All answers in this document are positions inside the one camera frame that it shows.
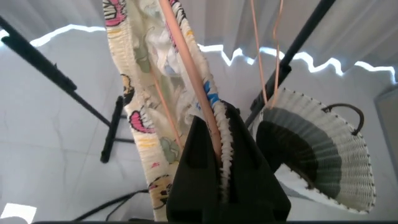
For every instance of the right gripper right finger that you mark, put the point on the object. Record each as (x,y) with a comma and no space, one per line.
(255,186)

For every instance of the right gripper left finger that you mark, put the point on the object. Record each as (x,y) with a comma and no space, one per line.
(196,180)

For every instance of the cream printed garment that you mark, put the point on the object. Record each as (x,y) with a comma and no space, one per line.
(140,130)

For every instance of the white laundry basket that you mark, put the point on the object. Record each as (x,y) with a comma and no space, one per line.
(351,161)

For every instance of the black clothes rack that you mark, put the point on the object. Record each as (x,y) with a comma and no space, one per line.
(300,39)

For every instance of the white curtain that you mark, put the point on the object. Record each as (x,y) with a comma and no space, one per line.
(342,31)

